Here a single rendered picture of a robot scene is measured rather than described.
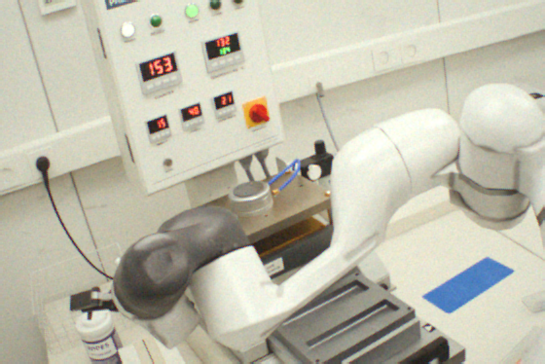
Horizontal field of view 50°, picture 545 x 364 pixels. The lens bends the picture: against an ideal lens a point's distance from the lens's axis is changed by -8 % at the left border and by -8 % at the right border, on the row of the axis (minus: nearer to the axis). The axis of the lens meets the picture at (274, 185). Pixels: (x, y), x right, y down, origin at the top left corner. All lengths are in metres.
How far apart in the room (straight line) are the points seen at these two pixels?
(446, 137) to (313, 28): 1.03
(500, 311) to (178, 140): 0.79
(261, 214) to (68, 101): 0.69
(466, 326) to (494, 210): 0.59
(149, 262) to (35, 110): 1.00
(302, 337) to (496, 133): 0.48
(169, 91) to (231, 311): 0.58
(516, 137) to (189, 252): 0.40
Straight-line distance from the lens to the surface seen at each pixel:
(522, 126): 0.76
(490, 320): 1.41
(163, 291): 0.70
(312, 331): 1.05
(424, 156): 0.81
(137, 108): 1.20
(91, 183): 1.72
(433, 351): 0.96
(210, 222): 0.76
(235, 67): 1.27
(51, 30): 1.62
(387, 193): 0.79
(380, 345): 0.98
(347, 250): 0.78
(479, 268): 1.58
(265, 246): 1.17
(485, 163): 0.78
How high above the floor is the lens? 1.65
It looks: 25 degrees down
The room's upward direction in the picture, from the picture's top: 11 degrees counter-clockwise
